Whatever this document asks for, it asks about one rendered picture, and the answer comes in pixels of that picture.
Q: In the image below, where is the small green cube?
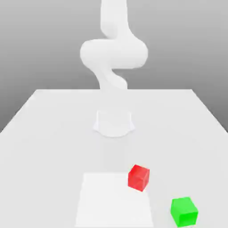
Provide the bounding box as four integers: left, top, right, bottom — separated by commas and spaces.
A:
170, 196, 199, 228

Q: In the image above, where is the small red cube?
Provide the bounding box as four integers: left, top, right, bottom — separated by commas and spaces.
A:
127, 164, 151, 192

